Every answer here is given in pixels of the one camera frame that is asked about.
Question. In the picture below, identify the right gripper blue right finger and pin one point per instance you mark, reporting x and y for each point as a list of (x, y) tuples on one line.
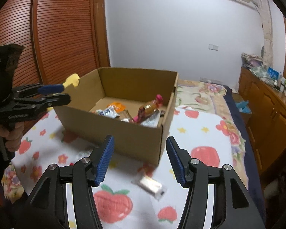
[(173, 150)]

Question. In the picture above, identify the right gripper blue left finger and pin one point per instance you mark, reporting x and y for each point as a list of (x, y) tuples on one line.
[(102, 158)]

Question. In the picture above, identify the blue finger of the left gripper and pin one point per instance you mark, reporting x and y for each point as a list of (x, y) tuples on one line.
[(53, 100), (51, 89)]

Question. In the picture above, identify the large white snack pouch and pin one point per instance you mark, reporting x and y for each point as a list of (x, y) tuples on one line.
[(152, 121)]

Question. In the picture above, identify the brown cracker pack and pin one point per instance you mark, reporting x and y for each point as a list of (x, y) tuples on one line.
[(125, 116)]

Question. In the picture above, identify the orange white snack packet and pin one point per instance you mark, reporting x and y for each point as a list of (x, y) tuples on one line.
[(118, 107)]

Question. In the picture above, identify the left human hand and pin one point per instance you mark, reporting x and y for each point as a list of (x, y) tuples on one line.
[(13, 138)]

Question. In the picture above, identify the yellow Pikachu plush toy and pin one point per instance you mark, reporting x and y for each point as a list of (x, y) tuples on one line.
[(72, 80)]

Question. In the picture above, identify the brown cardboard box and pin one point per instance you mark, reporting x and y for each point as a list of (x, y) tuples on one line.
[(135, 106)]

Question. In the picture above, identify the small clear wrapped snack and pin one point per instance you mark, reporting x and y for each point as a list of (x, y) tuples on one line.
[(151, 186)]

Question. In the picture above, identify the white fruit print blanket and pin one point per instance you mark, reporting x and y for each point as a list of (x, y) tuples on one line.
[(208, 137)]

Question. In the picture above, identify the pink-capped brown snack bag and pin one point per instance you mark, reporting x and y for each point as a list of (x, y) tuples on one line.
[(148, 109)]

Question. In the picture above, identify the wooden louvered wardrobe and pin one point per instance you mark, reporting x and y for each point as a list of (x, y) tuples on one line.
[(60, 38)]

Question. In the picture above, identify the floral bed quilt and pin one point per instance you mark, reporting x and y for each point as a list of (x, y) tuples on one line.
[(202, 96)]

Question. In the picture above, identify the teal cloth item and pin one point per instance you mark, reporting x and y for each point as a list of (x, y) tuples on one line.
[(243, 107)]

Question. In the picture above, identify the wooden sideboard cabinet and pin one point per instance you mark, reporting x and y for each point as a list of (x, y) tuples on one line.
[(267, 125)]

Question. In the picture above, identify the beige curtain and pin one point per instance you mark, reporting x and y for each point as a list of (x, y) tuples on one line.
[(265, 14)]

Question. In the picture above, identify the white wall switch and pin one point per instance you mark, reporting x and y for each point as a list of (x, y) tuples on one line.
[(213, 47)]

